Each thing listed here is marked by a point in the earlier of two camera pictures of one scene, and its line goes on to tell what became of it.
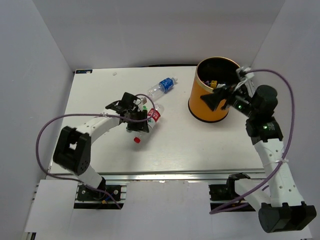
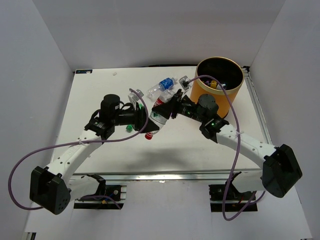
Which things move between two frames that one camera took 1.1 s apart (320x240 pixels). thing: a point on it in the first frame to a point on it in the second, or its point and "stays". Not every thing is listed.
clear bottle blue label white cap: x=165 y=84 stays
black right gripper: x=213 y=99 to x=166 y=108
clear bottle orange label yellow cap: x=213 y=84 stays
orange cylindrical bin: x=212 y=73 stays
